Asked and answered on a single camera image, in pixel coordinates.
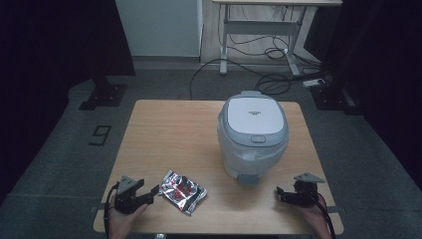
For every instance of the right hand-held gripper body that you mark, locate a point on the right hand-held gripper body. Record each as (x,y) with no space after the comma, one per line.
(307,194)

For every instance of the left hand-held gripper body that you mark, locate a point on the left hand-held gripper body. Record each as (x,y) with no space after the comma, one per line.
(124,199)

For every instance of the silver red snack wrapper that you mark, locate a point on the silver red snack wrapper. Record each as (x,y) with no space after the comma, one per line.
(181,191)

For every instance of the white lidded trash can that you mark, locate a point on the white lidded trash can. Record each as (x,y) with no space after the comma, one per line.
(253,132)

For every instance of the person's left hand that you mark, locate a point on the person's left hand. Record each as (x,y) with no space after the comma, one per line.
(121,222)

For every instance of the person's right hand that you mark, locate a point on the person's right hand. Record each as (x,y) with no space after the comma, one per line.
(315,220)

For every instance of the white bin with plastic liner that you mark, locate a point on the white bin with plastic liner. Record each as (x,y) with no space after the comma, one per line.
(252,156)

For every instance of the black stand base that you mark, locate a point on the black stand base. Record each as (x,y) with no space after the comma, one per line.
(105,95)
(333,99)

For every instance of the white power strip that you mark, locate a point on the white power strip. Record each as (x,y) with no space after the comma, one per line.
(313,82)

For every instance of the dark curtain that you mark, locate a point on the dark curtain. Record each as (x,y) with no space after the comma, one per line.
(381,66)
(56,43)

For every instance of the white cabinet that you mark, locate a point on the white cabinet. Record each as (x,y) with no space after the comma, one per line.
(159,28)

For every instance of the white height-adjustable desk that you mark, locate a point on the white height-adjustable desk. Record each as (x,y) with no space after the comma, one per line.
(258,27)

